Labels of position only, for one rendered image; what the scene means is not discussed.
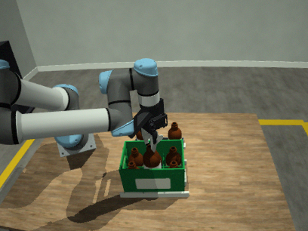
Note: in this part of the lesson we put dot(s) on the green crate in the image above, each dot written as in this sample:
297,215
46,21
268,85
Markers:
153,180

